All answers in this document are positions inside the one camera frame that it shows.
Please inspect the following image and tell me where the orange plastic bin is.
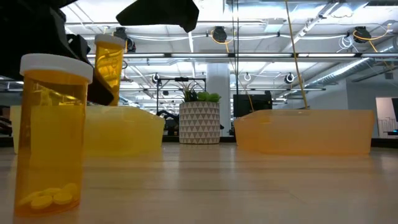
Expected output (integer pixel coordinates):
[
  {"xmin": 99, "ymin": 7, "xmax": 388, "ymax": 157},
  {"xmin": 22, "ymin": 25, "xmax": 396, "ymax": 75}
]
[{"xmin": 233, "ymin": 108, "xmax": 376, "ymax": 156}]

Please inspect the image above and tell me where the small amber pill bottle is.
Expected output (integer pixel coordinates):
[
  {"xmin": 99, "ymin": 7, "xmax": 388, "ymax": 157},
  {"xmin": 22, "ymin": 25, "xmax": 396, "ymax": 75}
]
[
  {"xmin": 12, "ymin": 52, "xmax": 94, "ymax": 218},
  {"xmin": 93, "ymin": 33, "xmax": 127, "ymax": 107}
]

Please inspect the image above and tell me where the black ceiling cable reel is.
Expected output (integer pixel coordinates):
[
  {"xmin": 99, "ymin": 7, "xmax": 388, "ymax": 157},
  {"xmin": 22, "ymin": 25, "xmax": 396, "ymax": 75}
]
[
  {"xmin": 211, "ymin": 26, "xmax": 229, "ymax": 44},
  {"xmin": 353, "ymin": 26, "xmax": 371, "ymax": 44}
]

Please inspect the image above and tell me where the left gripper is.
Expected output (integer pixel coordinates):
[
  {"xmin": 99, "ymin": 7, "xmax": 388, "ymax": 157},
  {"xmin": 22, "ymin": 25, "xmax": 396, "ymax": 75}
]
[{"xmin": 0, "ymin": 0, "xmax": 200, "ymax": 80}]

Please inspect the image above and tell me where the ceiling light strip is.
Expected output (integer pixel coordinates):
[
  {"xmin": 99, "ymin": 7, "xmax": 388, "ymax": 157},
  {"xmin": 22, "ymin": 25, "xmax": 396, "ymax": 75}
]
[
  {"xmin": 298, "ymin": 52, "xmax": 357, "ymax": 58},
  {"xmin": 170, "ymin": 52, "xmax": 229, "ymax": 58},
  {"xmin": 233, "ymin": 52, "xmax": 293, "ymax": 58}
]

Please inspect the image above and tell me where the succulent in patterned pot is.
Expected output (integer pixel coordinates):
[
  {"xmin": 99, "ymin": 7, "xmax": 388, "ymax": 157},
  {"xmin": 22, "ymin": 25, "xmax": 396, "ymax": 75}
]
[{"xmin": 174, "ymin": 79, "xmax": 223, "ymax": 146}]

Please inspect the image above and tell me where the white pillar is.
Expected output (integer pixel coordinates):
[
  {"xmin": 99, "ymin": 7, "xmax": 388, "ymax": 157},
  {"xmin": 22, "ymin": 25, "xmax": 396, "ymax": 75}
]
[{"xmin": 206, "ymin": 63, "xmax": 233, "ymax": 138}]

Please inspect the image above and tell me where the yellow cable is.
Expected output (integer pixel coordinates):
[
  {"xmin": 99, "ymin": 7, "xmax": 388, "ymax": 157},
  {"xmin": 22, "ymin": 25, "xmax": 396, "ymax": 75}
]
[{"xmin": 284, "ymin": 0, "xmax": 309, "ymax": 110}]

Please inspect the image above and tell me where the yellow plastic bin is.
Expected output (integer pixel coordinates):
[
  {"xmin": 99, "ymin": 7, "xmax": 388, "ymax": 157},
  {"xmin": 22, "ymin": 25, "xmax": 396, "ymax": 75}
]
[{"xmin": 9, "ymin": 104, "xmax": 166, "ymax": 156}]

